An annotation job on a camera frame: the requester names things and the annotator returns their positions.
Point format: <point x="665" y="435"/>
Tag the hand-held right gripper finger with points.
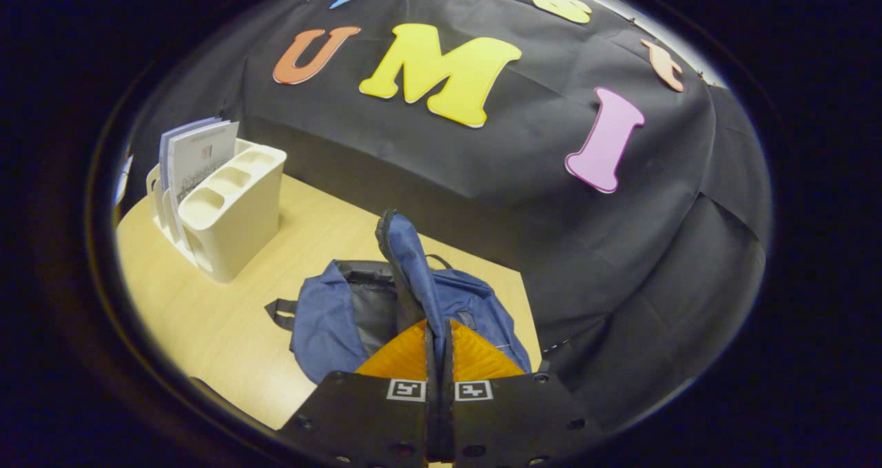
<point x="448" y="399"/>
<point x="431" y="399"/>

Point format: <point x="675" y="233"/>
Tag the blue schoolbag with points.
<point x="324" y="323"/>

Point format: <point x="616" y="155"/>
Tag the cream plastic bookshelf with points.
<point x="234" y="227"/>

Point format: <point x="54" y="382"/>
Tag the white cover book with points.
<point x="203" y="154"/>

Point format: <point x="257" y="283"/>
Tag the blue-grey cover book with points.
<point x="165" y="144"/>

